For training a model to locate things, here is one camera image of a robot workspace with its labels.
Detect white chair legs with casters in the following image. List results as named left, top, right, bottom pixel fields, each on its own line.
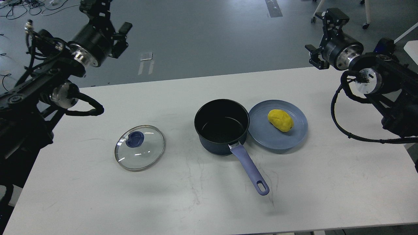
left=310, top=0, right=371, bottom=29

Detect white table leg caster right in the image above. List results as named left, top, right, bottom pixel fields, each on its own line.
left=394, top=22, right=418, bottom=44

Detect blue round plate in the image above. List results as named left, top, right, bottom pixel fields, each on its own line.
left=249, top=100, right=309, bottom=150

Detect tangled cables top left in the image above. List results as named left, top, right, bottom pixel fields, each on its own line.
left=0, top=0, right=105, bottom=21

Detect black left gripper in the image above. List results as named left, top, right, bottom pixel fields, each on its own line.
left=69, top=0, right=133, bottom=67

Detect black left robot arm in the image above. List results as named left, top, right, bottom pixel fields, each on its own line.
left=1, top=0, right=132, bottom=169

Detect dark blue saucepan purple handle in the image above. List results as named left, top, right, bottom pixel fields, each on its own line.
left=194, top=99, right=270, bottom=196

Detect black floor cable left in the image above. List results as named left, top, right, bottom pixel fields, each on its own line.
left=0, top=74, right=13, bottom=93

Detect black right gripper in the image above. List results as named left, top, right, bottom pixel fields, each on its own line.
left=305, top=8, right=364, bottom=71

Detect glass pot lid blue knob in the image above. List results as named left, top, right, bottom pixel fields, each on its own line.
left=114, top=125, right=166, bottom=172

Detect white side table corner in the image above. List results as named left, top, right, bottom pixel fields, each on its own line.
left=403, top=40, right=418, bottom=64

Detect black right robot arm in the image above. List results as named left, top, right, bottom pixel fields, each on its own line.
left=305, top=8, right=418, bottom=144

